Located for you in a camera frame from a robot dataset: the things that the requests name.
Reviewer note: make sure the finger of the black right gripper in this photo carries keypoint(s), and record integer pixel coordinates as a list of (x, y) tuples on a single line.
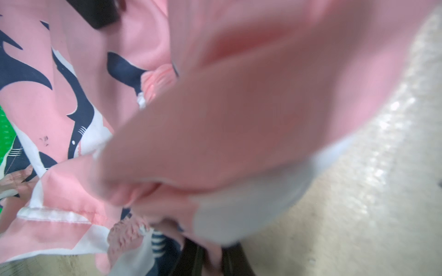
[(98, 13)]

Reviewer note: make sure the pink shark print shorts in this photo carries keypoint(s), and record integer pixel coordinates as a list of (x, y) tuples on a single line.
[(200, 120)]

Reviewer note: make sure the green plastic basket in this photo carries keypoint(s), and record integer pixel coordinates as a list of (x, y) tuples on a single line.
[(7, 135)]

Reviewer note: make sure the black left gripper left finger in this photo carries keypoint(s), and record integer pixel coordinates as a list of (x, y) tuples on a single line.
[(191, 260)]

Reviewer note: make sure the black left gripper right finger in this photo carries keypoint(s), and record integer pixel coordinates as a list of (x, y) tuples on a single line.
[(235, 262)]

